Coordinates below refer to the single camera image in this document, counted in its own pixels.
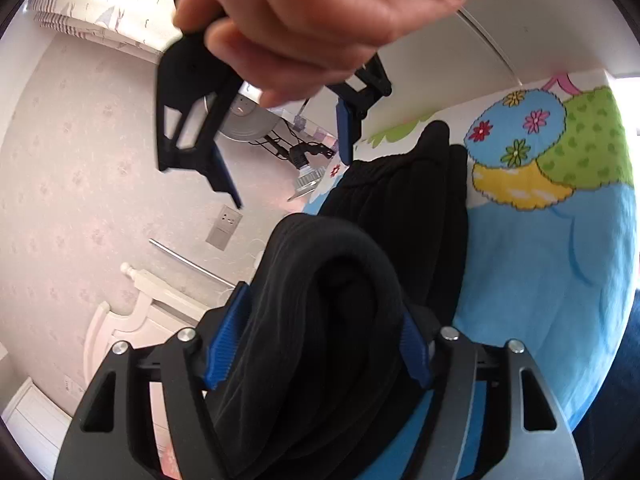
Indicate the metal rod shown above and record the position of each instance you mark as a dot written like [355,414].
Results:
[192,262]

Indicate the white wooden headboard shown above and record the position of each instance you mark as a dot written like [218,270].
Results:
[130,320]

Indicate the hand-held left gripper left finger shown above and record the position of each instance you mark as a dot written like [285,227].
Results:
[220,345]

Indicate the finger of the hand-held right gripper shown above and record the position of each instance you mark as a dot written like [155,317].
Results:
[225,175]
[344,130]

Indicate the silver clip lamp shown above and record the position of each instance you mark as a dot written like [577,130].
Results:
[307,180]

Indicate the white wall socket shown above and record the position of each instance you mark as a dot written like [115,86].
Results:
[225,226]

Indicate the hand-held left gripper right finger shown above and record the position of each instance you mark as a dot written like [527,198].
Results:
[415,350]

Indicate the white cabinet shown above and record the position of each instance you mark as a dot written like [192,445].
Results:
[35,420]

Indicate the black pants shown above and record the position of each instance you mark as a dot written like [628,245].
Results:
[325,310]

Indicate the colourful printed bed sheet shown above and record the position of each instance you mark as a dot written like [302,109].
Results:
[540,260]

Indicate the silver round fan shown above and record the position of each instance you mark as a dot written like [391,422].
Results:
[247,122]

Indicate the dark blue cloth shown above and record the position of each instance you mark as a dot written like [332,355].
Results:
[620,360]

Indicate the person's right hand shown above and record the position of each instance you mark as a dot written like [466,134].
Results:
[320,15]

